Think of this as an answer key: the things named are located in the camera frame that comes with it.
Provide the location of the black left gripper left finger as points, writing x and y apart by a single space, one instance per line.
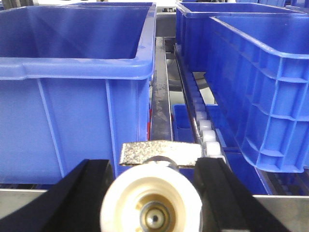
71 205

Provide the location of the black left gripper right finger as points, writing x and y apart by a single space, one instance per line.
227 205

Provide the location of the valve with white cap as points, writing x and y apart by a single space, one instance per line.
152 195

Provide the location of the steel shelf front beam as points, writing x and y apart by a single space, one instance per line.
291 211

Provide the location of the blue bin left shelf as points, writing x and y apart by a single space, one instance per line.
74 85

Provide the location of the blue bin shelf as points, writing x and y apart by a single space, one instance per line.
74 85
258 72

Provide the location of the blue bin right shelf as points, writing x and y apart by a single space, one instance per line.
258 72

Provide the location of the white roller track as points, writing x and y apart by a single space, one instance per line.
204 132

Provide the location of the blue bin rear right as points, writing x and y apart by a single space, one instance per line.
193 26

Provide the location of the steel shelf divider rail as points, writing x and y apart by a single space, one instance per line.
161 122

